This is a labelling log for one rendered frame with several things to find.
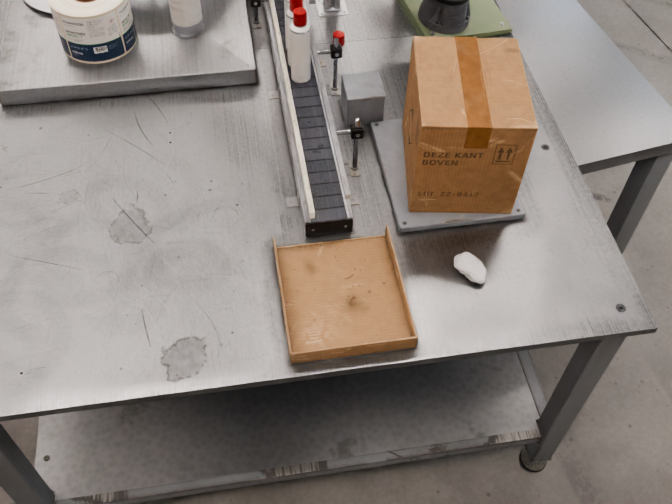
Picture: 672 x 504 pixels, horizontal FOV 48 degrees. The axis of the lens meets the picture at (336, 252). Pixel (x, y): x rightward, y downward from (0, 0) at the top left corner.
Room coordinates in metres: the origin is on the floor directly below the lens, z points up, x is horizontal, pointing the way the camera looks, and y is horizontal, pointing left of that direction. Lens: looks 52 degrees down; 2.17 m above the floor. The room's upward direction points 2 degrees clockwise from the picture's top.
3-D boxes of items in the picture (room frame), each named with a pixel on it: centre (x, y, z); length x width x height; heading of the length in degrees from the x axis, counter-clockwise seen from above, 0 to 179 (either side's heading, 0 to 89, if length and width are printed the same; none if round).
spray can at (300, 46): (1.58, 0.11, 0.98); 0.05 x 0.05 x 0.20
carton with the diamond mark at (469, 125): (1.30, -0.28, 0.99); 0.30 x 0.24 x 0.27; 1
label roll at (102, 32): (1.71, 0.67, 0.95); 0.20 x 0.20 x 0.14
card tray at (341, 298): (0.92, -0.02, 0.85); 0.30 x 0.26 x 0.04; 11
